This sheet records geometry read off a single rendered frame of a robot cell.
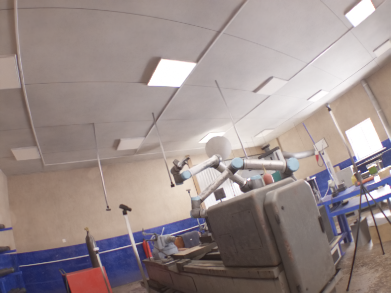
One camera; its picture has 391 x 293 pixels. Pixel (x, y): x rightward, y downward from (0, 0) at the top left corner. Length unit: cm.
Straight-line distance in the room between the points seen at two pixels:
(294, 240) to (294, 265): 15
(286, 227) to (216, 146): 485
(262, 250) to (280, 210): 28
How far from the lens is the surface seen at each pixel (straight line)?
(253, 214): 138
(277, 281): 145
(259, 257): 147
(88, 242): 493
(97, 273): 482
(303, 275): 146
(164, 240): 324
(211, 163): 253
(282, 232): 134
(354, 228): 351
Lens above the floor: 129
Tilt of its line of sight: 17 degrees up
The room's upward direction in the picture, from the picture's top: 18 degrees counter-clockwise
